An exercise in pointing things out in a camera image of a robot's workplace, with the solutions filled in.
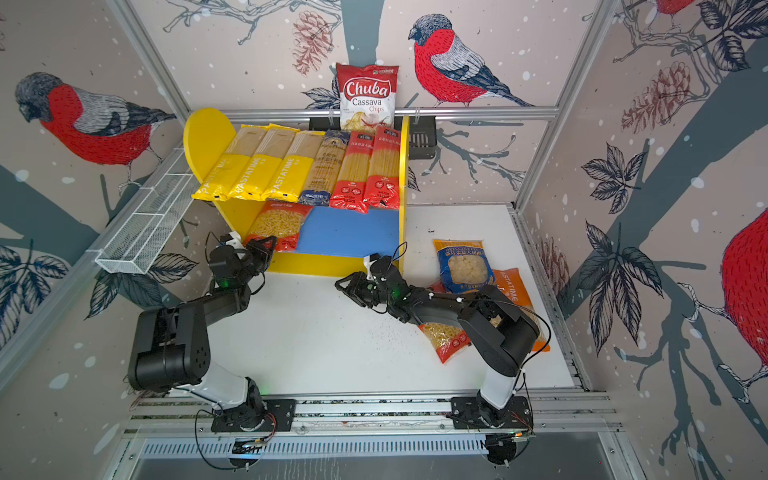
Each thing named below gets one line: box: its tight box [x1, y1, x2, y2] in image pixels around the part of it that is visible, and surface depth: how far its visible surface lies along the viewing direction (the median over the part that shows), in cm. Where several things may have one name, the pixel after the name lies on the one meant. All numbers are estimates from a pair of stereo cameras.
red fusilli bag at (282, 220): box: [244, 199, 314, 253], surface depth 94 cm
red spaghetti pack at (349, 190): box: [329, 131, 376, 214], surface depth 70 cm
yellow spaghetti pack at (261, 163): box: [229, 124, 300, 200], surface depth 75 cm
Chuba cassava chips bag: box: [336, 63, 399, 132], surface depth 87 cm
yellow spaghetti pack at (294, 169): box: [264, 130, 326, 202], surface depth 73 cm
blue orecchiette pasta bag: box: [433, 239, 496, 295], surface depth 99 cm
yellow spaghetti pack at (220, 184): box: [192, 125, 269, 201], surface depth 74 cm
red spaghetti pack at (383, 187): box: [364, 126, 401, 213], surface depth 69 cm
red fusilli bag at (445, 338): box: [418, 322, 471, 364], surface depth 85 cm
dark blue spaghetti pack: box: [299, 130, 351, 206], surface depth 72 cm
